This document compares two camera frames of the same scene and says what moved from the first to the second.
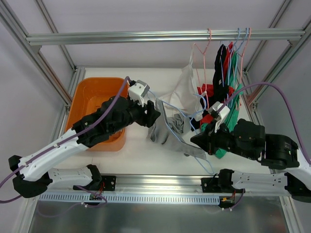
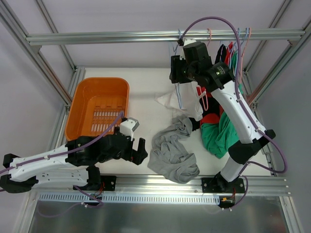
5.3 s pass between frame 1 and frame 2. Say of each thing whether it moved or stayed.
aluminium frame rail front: stayed
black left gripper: moved
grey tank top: moved
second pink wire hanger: stayed
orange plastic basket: stayed
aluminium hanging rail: stayed
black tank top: stayed
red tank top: stayed
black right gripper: moved
